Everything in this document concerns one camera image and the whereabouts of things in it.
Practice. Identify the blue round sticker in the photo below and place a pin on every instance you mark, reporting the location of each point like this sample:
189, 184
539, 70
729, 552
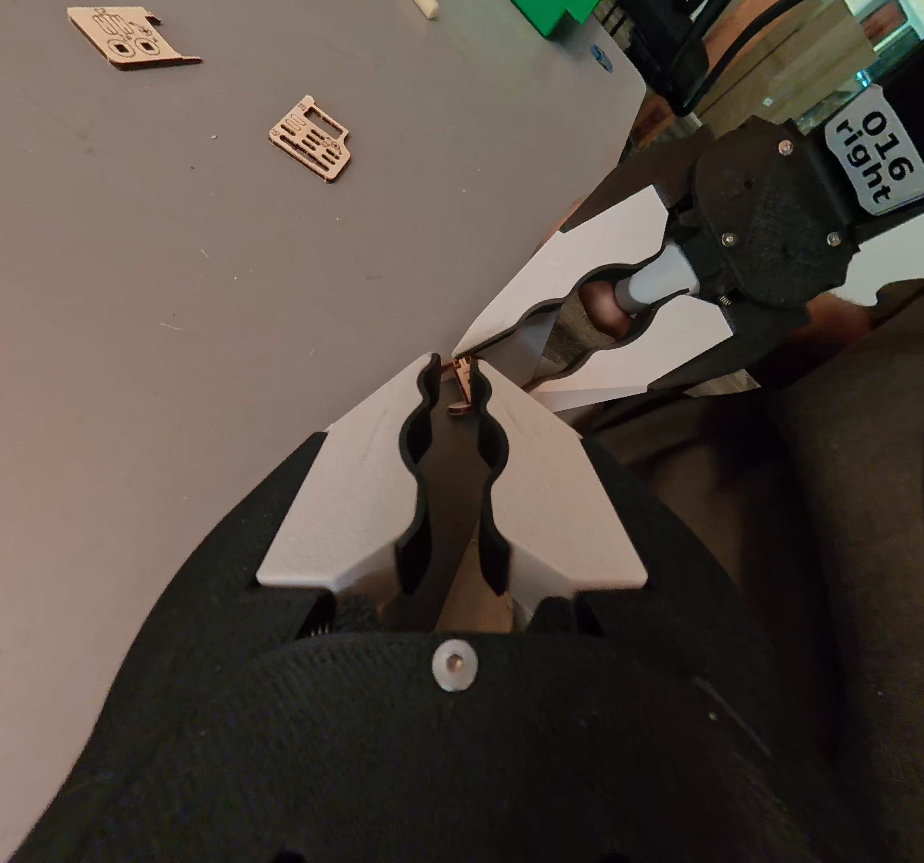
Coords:
600, 58

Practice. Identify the wooden offcut with slot grid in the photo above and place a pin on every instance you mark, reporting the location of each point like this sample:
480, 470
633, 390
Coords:
310, 145

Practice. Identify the wooden offcut with square holes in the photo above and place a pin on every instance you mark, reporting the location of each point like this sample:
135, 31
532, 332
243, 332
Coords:
126, 37

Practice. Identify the grey desk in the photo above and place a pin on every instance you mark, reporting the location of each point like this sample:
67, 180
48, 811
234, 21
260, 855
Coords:
216, 300

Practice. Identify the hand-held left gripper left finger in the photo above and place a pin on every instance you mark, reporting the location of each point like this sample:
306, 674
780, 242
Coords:
339, 509

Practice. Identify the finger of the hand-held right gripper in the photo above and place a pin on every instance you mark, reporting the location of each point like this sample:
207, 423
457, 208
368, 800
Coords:
671, 343
592, 250

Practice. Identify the oval wooden piece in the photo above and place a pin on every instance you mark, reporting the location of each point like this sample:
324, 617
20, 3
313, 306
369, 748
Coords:
462, 394

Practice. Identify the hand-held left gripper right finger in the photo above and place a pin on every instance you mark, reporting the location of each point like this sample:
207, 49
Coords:
570, 516

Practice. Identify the person's olive shirt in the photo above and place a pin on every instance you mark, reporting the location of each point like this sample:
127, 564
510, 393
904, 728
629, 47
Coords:
830, 516

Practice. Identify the person's right hand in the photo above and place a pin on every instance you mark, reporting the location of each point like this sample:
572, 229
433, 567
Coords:
603, 307

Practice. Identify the person's right forearm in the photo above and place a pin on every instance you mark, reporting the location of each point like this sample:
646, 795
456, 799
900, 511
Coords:
837, 322

